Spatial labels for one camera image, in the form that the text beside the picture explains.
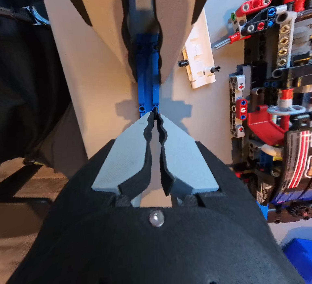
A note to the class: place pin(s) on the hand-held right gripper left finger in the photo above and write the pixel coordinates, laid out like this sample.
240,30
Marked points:
124,162

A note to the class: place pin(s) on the blue toy brick panel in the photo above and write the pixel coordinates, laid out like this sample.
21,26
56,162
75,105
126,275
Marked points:
146,89

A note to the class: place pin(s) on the toy brick car model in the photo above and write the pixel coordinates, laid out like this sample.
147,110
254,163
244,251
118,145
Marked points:
268,69

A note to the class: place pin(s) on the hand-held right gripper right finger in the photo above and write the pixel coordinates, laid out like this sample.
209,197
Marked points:
187,164

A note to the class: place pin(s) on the blue corrugated plastic bin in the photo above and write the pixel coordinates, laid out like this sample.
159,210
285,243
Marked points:
299,254

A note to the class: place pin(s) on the white toy brick panel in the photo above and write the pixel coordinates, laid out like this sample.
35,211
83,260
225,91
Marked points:
202,45

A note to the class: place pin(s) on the person's torso in dark clothing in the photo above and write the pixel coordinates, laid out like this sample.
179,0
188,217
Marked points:
24,81

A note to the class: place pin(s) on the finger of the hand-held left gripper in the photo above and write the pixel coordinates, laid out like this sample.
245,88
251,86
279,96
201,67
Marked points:
175,8
102,8

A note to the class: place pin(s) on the black toy connector pin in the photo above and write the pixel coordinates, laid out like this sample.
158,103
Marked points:
155,111
215,69
182,63

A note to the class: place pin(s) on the light grey desk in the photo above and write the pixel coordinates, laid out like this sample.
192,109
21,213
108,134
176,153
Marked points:
97,81

